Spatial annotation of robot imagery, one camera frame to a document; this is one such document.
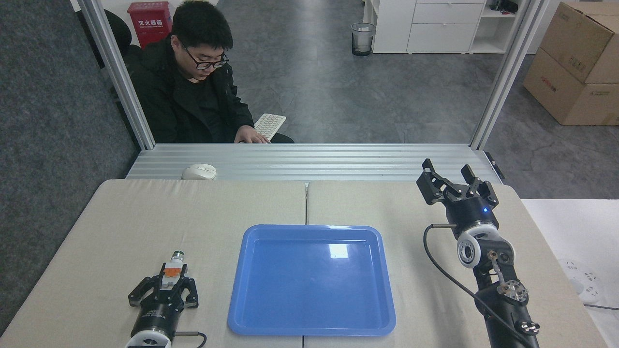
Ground white drawer cabinet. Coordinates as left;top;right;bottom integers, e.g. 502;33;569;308
362;0;519;54

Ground white orange switch part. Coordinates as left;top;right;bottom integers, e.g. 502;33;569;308
162;250;189;291

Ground white computer mouse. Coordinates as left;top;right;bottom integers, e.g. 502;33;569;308
181;163;217;180

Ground black office chair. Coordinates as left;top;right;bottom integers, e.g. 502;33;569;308
76;8;144;78

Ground white keyboard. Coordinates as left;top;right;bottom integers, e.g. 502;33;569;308
254;114;287;141

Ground blue plastic tray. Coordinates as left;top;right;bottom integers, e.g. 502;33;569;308
227;224;397;337

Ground cardboard box with red print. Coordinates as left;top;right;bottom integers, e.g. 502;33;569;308
522;47;619;127

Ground red fire extinguisher box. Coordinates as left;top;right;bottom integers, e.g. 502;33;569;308
127;1;174;49

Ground silver aluminium rail frame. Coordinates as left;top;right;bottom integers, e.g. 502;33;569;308
125;143;504;186

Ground black frame bracket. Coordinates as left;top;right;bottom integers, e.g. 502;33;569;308
485;151;505;181

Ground large cardboard box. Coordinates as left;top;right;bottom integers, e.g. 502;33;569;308
539;1;619;85

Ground person's hand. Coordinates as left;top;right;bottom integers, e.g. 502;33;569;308
235;125;271;144

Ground silver aluminium post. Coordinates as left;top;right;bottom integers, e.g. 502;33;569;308
470;0;550;151
77;0;156;151

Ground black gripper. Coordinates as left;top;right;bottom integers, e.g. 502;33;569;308
128;263;199;337
416;158;500;238

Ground white side table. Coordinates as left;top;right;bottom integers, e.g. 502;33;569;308
520;199;619;348

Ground person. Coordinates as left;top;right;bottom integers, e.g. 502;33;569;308
131;0;295;144

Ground white power strip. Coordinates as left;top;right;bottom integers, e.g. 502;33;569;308
558;258;605;305

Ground dark mesh waste bin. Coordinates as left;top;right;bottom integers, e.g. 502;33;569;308
351;22;376;57

